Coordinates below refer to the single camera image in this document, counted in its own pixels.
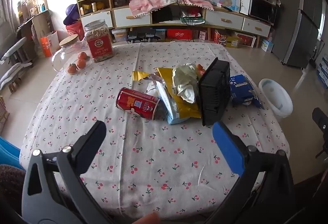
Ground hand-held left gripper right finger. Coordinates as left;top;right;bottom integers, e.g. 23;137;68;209
205;121;299;224

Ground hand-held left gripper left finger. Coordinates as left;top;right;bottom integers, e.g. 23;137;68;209
21;120;113;224

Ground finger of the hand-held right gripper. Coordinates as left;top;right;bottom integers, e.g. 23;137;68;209
312;107;328;139

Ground white trash bin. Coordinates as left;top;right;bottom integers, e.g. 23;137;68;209
258;79;293;122

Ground black plastic tray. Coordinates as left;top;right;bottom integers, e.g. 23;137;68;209
198;58;231;127

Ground red drink can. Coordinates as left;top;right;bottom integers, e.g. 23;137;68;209
116;87;161;120

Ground person's left hand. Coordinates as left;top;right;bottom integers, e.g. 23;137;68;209
133;212;161;224

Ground cherry print tablecloth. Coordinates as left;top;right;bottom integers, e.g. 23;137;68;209
19;42;290;221

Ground stack of blue white boxes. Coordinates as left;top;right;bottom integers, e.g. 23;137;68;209
315;54;328;89

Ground yellow snack packet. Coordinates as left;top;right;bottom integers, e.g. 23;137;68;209
156;67;202;119

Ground blue cookie packet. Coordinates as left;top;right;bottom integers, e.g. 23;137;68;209
229;74;264;109

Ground blue white snack bag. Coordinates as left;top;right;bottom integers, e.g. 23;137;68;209
155;81;187;125

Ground orange fruits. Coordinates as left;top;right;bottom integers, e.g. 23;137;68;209
67;55;94;75

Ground blue cloth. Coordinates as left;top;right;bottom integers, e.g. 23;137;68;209
0;136;21;163

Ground small yellow foil wrapper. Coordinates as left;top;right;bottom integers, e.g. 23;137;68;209
132;71;164;94

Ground crumpled pale wrapper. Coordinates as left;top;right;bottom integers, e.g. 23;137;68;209
172;63;203;104

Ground blue white box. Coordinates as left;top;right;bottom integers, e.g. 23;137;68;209
261;38;274;52

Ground brown fuzzy cloth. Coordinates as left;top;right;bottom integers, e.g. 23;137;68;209
0;165;26;217

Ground clear jar red label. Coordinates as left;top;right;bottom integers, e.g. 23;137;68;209
84;20;114;63

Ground grey refrigerator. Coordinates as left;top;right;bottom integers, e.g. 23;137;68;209
272;0;323;68

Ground glass teapot wooden lid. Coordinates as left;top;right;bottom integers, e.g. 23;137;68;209
51;35;90;72

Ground orange white bag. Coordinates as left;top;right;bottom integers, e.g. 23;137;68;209
40;32;60;58

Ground red gift box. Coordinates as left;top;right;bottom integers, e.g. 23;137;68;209
234;32;257;48

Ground yellow cardboard box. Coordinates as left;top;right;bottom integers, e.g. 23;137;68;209
223;36;241;48

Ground clear plastic storage box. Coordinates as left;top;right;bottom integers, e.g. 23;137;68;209
112;29;128;42

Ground red snack box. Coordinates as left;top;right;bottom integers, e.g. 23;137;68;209
213;29;227;45

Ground grey padded chair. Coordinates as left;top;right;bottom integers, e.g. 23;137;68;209
0;37;34;93

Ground black microwave oven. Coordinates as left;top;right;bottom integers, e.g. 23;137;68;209
248;0;280;26

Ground wooden shelf unit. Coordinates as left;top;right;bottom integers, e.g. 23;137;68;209
74;0;118;28

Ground red flat carton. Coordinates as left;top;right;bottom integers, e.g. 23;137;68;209
166;29;192;41

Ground brown cardboard box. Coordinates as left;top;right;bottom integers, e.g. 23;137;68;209
32;10;54;57

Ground purple hat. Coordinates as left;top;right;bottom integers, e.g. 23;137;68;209
63;4;80;25

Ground wooden white drawer cabinet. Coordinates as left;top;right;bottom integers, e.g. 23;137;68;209
112;4;272;48

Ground white paper bag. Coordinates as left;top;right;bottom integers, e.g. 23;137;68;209
239;0;253;15

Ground pink printed cloth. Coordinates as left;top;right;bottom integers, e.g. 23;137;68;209
129;0;213;18

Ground black device grey handle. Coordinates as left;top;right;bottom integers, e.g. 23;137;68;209
143;29;157;42
128;29;141;43

